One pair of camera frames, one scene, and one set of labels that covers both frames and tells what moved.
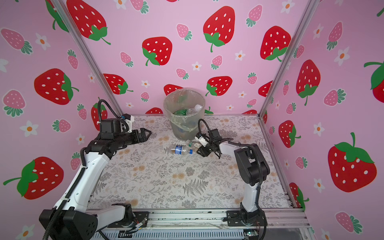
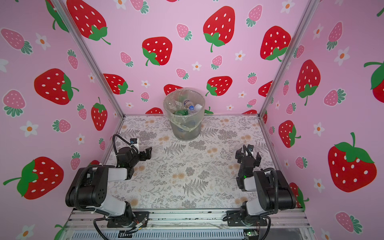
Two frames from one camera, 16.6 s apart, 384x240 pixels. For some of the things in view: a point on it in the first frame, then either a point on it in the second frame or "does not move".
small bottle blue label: x=181 y=150 → x=192 y=110
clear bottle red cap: x=198 y=107 does not move
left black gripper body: x=127 y=139 → x=136 y=158
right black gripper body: x=208 y=148 → x=241 y=156
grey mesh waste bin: x=185 y=107 does not move
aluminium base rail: x=205 y=225 does not move
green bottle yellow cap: x=181 y=112 does not move
